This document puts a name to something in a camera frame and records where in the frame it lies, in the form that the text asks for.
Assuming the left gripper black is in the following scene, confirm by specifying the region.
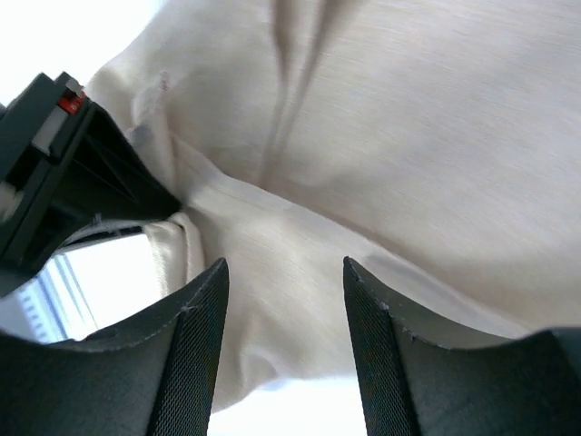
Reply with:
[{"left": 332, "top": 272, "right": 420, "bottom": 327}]
[{"left": 1, "top": 73, "right": 180, "bottom": 272}]

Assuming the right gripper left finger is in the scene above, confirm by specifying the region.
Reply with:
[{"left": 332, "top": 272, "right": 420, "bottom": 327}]
[{"left": 1, "top": 260, "right": 229, "bottom": 435}]

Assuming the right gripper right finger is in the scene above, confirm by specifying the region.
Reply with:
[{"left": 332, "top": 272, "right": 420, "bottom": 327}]
[{"left": 343, "top": 258, "right": 580, "bottom": 435}]

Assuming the beige cloth napkin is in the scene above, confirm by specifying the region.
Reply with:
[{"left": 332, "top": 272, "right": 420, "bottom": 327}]
[{"left": 87, "top": 1, "right": 580, "bottom": 411}]

